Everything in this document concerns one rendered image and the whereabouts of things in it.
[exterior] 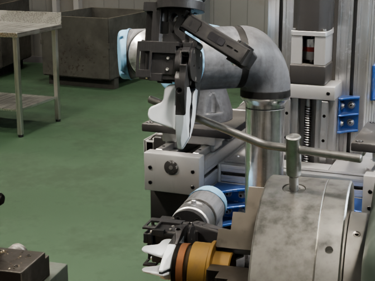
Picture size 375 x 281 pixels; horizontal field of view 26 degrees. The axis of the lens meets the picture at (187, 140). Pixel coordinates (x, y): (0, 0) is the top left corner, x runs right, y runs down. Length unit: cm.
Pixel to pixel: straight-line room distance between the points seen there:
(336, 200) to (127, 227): 345
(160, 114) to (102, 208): 374
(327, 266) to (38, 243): 337
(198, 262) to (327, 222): 23
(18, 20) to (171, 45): 613
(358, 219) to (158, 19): 42
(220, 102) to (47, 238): 266
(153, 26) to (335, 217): 38
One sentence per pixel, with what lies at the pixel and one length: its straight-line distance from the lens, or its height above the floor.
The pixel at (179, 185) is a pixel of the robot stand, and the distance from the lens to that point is 183.
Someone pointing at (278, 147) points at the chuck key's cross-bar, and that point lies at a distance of 118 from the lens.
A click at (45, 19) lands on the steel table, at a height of 88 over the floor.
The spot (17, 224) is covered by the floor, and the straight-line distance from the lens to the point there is 471.
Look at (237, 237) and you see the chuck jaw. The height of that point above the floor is 113.
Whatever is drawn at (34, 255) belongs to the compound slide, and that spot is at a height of 102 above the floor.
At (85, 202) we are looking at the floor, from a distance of 501.
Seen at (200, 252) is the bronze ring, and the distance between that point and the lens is 128.
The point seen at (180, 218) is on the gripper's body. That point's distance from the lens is 147.
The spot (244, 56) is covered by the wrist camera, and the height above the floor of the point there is 143.
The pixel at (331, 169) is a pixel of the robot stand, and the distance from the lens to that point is 190.
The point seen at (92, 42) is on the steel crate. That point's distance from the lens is 849.
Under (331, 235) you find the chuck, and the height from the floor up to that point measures 120.
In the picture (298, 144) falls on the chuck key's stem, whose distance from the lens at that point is 117.
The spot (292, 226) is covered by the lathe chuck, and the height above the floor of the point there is 120.
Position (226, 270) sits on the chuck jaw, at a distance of 125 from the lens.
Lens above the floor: 160
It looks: 14 degrees down
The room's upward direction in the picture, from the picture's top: straight up
